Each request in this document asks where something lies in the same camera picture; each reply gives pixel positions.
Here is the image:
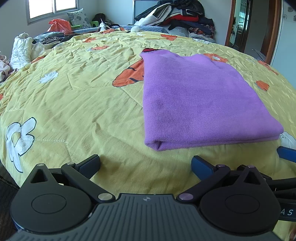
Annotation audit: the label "purple knit sweater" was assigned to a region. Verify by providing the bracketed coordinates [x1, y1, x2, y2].
[140, 49, 283, 151]

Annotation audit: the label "blue folded clothes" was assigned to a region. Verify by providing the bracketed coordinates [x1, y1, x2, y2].
[33, 32, 77, 45]

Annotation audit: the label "pile of dark clothes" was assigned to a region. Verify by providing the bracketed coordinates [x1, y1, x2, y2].
[134, 1, 215, 43]

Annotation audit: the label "white wardrobe sliding door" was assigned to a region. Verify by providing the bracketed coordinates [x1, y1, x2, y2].
[271, 1, 295, 79]

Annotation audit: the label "yellow floral bed quilt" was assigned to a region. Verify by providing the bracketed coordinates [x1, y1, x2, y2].
[0, 27, 296, 240]

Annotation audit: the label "white puffy jacket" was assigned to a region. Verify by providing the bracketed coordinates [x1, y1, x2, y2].
[10, 33, 33, 69]

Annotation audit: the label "orange plastic bag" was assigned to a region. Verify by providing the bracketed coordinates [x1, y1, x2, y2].
[47, 19, 73, 35]

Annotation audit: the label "grey patterned pillow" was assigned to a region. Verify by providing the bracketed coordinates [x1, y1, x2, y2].
[67, 8, 91, 29]

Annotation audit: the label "bright window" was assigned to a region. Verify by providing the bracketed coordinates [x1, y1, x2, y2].
[25, 0, 79, 24]

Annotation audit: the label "grey headboard panel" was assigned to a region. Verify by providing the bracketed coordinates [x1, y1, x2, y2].
[132, 0, 158, 23]

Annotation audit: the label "wooden door frame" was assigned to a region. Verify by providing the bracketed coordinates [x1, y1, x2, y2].
[225, 1, 283, 64]

